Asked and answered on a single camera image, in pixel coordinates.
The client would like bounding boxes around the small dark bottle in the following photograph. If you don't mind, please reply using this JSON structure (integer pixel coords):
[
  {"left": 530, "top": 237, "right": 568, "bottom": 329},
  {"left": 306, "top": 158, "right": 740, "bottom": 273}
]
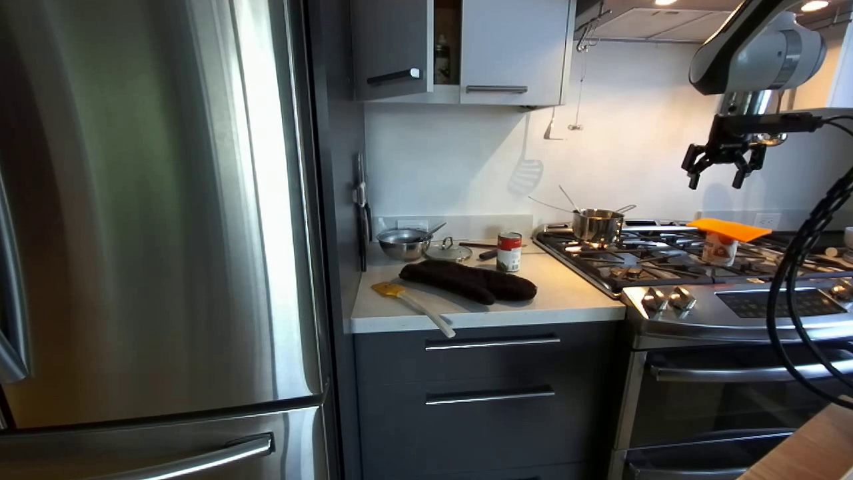
[{"left": 435, "top": 31, "right": 452, "bottom": 87}]

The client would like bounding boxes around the black oven mitt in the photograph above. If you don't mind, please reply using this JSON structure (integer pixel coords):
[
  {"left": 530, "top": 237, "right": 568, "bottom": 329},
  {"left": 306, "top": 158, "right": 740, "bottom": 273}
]
[{"left": 398, "top": 259, "right": 539, "bottom": 306}]

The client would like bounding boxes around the orange hexagonal honeycomb placemat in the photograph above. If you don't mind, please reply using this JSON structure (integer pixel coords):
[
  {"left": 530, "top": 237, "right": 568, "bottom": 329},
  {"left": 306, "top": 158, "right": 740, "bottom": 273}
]
[{"left": 687, "top": 215, "right": 775, "bottom": 246}]

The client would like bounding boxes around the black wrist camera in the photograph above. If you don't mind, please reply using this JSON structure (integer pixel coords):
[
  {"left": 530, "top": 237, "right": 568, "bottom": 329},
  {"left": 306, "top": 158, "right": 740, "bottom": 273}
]
[{"left": 718, "top": 110, "right": 826, "bottom": 135}]

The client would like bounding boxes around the thin black camera cable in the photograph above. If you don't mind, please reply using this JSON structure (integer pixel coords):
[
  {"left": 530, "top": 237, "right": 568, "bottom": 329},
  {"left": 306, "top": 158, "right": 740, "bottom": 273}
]
[{"left": 815, "top": 110, "right": 853, "bottom": 142}]

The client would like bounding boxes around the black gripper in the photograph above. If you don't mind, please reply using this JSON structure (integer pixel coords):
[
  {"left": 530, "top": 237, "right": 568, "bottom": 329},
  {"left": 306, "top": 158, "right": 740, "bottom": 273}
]
[{"left": 679, "top": 127, "right": 774, "bottom": 191}]

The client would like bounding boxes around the black handled utensil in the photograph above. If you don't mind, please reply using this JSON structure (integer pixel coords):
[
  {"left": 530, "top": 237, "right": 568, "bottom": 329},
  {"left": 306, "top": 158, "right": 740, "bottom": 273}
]
[{"left": 456, "top": 237, "right": 500, "bottom": 263}]

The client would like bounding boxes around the white slotted hanging spatula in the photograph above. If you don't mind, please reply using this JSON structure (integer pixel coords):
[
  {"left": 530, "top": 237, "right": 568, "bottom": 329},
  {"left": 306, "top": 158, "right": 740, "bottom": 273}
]
[{"left": 507, "top": 110, "right": 546, "bottom": 199}]

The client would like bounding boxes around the stainless steel refrigerator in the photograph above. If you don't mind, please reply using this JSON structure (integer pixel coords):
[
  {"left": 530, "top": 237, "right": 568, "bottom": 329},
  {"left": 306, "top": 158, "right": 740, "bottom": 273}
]
[{"left": 0, "top": 0, "right": 339, "bottom": 480}]

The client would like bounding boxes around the dark bar cabinet handle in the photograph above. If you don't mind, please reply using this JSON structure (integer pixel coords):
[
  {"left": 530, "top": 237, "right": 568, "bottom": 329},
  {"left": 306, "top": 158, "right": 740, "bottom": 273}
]
[
  {"left": 463, "top": 82, "right": 530, "bottom": 97},
  {"left": 364, "top": 67, "right": 426, "bottom": 90}
]

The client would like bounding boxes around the thick black cable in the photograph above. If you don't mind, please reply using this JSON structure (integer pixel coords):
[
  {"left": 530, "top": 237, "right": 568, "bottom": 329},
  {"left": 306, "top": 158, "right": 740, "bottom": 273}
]
[
  {"left": 764, "top": 167, "right": 853, "bottom": 414},
  {"left": 780, "top": 189, "right": 853, "bottom": 386}
]

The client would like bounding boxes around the range hood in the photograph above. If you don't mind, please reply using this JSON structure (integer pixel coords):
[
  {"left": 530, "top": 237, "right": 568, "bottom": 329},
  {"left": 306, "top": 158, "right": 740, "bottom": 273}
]
[{"left": 574, "top": 0, "right": 740, "bottom": 47}]

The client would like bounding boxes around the stainless steel saucepan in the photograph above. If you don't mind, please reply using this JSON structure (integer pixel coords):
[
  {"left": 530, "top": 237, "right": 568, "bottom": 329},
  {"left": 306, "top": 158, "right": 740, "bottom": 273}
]
[{"left": 571, "top": 205, "right": 639, "bottom": 254}]

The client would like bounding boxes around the steel oven door handle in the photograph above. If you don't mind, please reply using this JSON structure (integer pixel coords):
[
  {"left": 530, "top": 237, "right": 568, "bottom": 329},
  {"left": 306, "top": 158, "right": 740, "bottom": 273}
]
[{"left": 646, "top": 353, "right": 853, "bottom": 386}]

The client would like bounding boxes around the wooden table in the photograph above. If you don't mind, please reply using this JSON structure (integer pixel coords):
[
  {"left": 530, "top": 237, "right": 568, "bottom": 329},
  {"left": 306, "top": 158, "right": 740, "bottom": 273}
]
[{"left": 738, "top": 402, "right": 853, "bottom": 480}]

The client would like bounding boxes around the small steel bowl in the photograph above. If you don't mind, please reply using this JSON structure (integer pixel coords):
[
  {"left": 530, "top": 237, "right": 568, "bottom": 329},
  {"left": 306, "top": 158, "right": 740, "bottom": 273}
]
[{"left": 376, "top": 225, "right": 435, "bottom": 263}]

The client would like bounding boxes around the yellow spatula white handle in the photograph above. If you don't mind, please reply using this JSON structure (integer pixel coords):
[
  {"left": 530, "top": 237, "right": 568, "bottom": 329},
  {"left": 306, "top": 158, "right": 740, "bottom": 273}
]
[{"left": 367, "top": 278, "right": 459, "bottom": 342}]

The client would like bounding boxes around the white wall cabinet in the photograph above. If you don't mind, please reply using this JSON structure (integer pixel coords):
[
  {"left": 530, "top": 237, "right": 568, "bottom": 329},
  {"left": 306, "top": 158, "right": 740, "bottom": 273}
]
[{"left": 346, "top": 0, "right": 579, "bottom": 111}]

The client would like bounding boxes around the round glass lid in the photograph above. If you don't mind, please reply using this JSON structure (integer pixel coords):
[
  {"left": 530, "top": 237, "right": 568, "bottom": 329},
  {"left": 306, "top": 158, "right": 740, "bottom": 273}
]
[{"left": 423, "top": 235, "right": 474, "bottom": 266}]

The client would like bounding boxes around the small red-lid jar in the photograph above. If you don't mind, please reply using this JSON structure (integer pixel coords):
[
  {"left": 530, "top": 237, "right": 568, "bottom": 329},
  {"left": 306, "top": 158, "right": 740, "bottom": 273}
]
[{"left": 492, "top": 230, "right": 528, "bottom": 275}]

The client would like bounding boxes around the black oven control panel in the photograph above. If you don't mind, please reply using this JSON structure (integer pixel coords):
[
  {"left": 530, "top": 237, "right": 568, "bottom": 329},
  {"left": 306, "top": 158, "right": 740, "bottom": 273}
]
[{"left": 714, "top": 289, "right": 847, "bottom": 323}]

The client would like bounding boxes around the steel refrigerator drawer handle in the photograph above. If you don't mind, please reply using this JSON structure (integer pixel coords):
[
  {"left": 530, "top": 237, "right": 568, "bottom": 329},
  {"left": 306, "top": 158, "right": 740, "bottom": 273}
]
[{"left": 101, "top": 433, "right": 276, "bottom": 480}]

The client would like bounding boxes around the steel refrigerator door handle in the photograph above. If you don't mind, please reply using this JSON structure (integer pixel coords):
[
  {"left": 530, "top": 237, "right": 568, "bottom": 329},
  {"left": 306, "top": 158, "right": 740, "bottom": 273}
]
[{"left": 0, "top": 167, "right": 38, "bottom": 386}]

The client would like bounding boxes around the grey drawer cabinet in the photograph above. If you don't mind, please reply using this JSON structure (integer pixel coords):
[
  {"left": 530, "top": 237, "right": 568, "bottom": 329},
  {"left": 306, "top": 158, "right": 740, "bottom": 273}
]
[{"left": 351, "top": 321, "right": 630, "bottom": 480}]

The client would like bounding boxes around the stainless gas stove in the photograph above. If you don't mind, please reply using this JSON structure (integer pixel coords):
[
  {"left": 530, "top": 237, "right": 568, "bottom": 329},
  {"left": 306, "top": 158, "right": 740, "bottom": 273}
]
[{"left": 530, "top": 222, "right": 853, "bottom": 480}]

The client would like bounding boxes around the black handled kitchen knife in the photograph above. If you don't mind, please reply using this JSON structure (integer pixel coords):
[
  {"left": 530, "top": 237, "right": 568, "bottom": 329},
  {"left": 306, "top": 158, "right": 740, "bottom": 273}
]
[{"left": 350, "top": 153, "right": 376, "bottom": 275}]

